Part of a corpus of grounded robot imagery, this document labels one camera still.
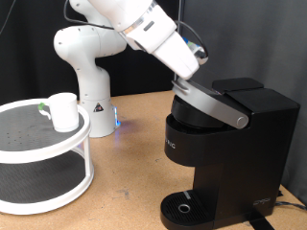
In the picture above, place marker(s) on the black Keurig coffee machine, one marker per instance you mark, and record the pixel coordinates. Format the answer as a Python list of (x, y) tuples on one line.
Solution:
[(243, 153)]

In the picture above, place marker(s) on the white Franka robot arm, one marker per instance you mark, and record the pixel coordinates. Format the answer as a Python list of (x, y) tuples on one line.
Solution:
[(92, 80)]

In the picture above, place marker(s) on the white two-tier turntable shelf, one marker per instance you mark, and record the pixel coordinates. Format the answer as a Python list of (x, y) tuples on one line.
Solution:
[(41, 140)]

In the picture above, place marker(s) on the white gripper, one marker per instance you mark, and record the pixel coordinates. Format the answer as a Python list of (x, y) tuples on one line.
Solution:
[(166, 44)]

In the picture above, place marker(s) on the black backdrop curtain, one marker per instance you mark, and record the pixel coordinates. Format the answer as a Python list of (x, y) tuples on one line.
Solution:
[(25, 64)]

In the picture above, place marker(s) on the grey partition panel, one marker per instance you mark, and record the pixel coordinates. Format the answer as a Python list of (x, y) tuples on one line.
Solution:
[(262, 41)]

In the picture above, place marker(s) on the black tape strip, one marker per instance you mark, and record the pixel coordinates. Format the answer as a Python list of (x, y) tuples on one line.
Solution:
[(259, 222)]

